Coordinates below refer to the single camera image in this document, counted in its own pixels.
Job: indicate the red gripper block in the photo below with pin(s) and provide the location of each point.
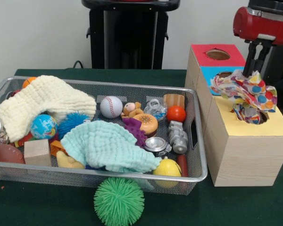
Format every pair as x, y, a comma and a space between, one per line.
261, 27

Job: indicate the colourful polka dot cloth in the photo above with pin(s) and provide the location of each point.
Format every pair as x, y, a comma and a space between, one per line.
250, 91

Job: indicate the light teal cloth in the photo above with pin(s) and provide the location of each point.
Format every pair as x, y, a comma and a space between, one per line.
103, 143

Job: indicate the blue puffer ball with eyes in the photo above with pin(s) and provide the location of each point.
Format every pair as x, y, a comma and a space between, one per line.
70, 122

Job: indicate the green spiky puffer ball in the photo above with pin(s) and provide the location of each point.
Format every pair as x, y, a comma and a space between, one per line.
119, 200

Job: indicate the cream knitted cloth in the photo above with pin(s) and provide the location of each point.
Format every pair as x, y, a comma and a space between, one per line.
44, 94

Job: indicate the plain wooden cube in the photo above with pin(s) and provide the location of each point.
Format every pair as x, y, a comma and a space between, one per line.
37, 151

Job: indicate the wooden box with three holes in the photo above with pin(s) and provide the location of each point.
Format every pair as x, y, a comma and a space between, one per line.
250, 160

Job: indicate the purple spiky ball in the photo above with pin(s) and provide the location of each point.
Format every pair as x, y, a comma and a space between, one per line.
134, 128

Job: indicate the yellow ball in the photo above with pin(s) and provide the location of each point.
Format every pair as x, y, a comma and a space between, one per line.
167, 168

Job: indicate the white baseball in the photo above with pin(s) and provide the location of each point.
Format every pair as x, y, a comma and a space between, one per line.
111, 106

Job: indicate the globe print ball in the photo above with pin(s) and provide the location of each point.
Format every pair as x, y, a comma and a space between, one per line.
43, 127

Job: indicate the orange toy basketball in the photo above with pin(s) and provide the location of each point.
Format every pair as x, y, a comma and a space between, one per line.
27, 82

